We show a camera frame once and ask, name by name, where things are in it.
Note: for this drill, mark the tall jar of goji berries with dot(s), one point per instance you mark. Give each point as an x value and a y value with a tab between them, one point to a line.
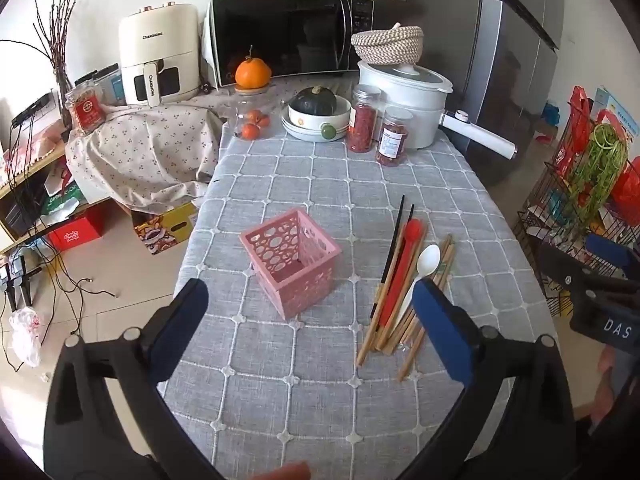
362	125

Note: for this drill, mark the small orange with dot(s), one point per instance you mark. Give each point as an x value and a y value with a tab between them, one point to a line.
248	131
254	116
265	121

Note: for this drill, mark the green vegetable bundle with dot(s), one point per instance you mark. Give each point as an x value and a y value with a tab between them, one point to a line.
600	170

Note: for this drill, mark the wooden shelf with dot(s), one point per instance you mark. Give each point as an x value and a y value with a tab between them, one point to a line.
30	172

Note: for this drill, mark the person's left hand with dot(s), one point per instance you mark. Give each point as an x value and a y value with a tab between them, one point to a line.
287	472

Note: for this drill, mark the grey refrigerator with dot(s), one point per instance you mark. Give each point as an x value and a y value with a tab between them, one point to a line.
500	85

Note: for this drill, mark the black power strip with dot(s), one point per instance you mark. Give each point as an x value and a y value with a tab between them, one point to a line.
30	112

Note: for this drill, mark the pink perforated plastic basket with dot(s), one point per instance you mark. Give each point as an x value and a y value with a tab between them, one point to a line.
310	285

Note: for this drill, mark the black microwave oven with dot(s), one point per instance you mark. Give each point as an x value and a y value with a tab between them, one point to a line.
280	30

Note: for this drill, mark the cream air fryer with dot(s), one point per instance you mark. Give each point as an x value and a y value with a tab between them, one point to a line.
160	35

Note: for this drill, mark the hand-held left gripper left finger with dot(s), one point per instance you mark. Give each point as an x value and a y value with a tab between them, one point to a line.
180	325

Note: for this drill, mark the pile of wooden chopsticks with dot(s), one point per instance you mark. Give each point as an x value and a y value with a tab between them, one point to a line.
445	255

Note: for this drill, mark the grey checked tablecloth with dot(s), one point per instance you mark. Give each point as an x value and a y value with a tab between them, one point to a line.
300	385

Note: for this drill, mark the white plastic spoon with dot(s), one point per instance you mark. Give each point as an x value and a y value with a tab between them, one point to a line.
430	260

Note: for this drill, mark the clear glass jar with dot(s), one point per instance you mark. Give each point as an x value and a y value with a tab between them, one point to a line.
237	110

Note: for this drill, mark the yellow printed cardboard box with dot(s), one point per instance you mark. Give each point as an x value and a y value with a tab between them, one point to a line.
170	225

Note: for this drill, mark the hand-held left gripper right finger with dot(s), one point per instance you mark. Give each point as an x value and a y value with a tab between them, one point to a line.
445	330

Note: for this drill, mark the green packet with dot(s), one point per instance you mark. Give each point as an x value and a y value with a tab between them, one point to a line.
60	200

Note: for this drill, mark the white electric cooking pot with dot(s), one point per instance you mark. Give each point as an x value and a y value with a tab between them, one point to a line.
415	110

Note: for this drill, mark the cherry print cloth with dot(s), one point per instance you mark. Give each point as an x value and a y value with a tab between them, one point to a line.
150	150

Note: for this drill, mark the short jar of red berries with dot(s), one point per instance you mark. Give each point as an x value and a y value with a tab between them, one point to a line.
392	142

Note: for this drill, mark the paper-wrapped chopsticks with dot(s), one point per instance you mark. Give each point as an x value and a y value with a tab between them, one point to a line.
385	290

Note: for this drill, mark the dry branches in vase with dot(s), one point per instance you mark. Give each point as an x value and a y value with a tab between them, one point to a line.
62	35

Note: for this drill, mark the person's right hand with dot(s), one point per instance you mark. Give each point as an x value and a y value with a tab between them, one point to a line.
610	380

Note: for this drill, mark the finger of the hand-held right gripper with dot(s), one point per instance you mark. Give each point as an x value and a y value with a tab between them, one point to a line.
607	254
565	272

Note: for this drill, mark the light blue carton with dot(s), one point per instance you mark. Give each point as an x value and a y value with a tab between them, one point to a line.
607	105

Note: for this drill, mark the red box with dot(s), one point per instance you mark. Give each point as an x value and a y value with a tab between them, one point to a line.
75	232

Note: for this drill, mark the glass jar with red label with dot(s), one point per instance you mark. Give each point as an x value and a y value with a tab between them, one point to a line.
85	112

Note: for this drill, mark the white flower bowl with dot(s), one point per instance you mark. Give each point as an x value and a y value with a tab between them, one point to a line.
305	121

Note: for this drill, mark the large orange with stem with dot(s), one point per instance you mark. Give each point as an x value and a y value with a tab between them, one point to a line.
252	72

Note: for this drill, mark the dark green pumpkin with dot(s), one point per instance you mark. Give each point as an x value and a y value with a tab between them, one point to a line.
312	102

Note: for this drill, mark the teal box with black lid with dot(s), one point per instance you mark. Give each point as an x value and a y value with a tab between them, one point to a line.
114	87

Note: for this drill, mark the black chopstick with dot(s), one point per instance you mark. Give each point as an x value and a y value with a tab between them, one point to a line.
406	230
393	239

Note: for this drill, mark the red spoon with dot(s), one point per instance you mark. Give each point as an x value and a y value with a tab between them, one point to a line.
412	231

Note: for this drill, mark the white plastic bag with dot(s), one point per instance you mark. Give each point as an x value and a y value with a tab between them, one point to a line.
26	335

